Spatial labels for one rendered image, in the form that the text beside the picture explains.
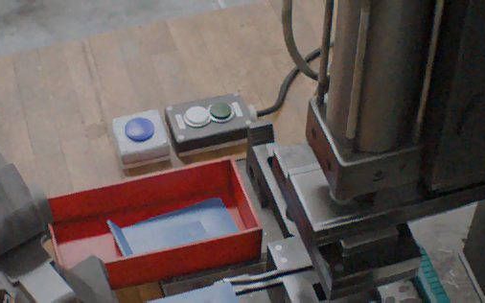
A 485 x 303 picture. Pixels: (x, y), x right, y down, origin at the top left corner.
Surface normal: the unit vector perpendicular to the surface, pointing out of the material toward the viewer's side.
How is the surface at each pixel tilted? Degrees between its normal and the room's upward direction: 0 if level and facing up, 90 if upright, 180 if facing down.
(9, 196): 20
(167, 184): 90
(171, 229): 0
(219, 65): 0
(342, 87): 90
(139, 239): 0
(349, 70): 90
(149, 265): 90
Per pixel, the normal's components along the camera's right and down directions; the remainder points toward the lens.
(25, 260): -0.07, -0.75
